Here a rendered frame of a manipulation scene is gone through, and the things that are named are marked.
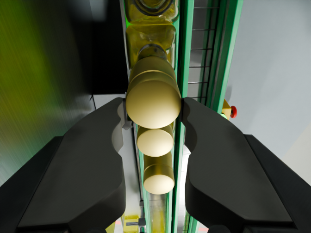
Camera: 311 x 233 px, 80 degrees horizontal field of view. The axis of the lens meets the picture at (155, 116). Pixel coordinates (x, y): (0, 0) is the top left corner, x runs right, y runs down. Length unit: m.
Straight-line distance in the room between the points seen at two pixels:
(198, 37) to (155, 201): 0.57
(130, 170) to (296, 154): 1.90
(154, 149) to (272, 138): 0.70
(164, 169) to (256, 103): 0.55
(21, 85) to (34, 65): 0.03
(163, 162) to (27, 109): 0.14
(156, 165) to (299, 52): 0.58
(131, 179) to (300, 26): 0.66
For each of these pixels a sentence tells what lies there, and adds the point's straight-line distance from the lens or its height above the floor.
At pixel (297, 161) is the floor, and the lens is 2.39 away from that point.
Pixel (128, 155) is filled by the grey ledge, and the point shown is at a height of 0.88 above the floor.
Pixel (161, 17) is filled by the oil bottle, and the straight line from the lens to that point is 0.20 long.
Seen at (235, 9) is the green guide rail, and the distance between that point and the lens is 0.35.
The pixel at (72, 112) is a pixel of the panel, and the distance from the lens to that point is 0.30.
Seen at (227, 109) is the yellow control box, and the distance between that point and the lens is 0.59.
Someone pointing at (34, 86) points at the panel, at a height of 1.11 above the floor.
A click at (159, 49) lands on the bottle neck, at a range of 0.19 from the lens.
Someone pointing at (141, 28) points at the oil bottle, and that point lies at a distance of 0.21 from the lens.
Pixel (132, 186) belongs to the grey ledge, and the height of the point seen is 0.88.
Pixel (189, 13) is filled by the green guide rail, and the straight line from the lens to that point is 0.33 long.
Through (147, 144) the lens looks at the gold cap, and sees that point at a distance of 0.17.
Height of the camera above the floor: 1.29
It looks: 57 degrees down
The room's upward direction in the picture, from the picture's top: 178 degrees clockwise
